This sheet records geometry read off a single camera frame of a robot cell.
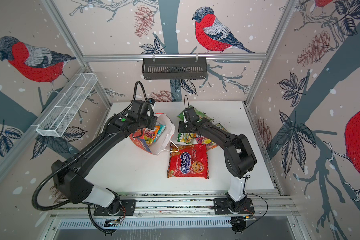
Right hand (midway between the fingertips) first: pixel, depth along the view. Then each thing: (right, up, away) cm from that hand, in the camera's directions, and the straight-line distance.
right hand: (179, 128), depth 93 cm
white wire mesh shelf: (-60, +13, -15) cm, 64 cm away
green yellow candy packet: (+4, -6, +1) cm, 8 cm away
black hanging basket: (-4, +42, +14) cm, 45 cm away
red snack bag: (+5, -18, -9) cm, 20 cm away
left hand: (-14, +7, -14) cm, 21 cm away
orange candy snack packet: (+15, -8, +3) cm, 17 cm away
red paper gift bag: (-9, -8, -8) cm, 14 cm away
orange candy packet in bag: (-18, -5, 0) cm, 18 cm away
